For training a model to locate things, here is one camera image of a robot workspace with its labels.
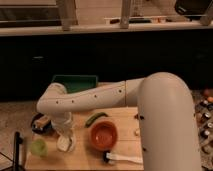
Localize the wrapped sandwich block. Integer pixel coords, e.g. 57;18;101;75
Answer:
34;115;50;129

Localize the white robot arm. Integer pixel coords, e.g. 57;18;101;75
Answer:
37;72;202;171

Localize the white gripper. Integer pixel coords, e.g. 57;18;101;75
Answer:
51;112;73;137

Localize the green plastic cup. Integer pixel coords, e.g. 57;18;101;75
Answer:
30;139;47;157

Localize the black stand left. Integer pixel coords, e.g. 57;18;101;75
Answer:
0;132;25;171

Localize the orange bowl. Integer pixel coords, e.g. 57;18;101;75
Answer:
88;121;118;151

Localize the green pepper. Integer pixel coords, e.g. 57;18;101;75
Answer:
85;112;108;128

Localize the white paper cup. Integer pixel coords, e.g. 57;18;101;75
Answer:
57;135;76;152

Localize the white black brush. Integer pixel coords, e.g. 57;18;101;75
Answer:
103;151;143;164

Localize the green plastic tray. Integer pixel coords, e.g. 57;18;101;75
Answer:
52;75;98;93

